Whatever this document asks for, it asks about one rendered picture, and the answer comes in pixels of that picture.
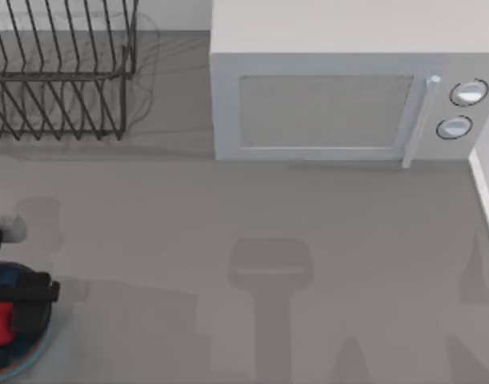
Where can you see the blue round plate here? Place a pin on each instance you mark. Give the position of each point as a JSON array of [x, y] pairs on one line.
[[30, 332]]

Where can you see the pale microwave door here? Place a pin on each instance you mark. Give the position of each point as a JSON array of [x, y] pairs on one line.
[[324, 112]]

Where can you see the pale microwave oven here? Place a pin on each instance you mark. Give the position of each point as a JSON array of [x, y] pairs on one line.
[[328, 28]]

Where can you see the small white microwave knob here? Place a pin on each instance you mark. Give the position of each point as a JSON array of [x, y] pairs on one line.
[[454, 127]]

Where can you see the large white microwave knob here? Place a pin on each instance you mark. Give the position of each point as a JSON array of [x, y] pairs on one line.
[[468, 93]]

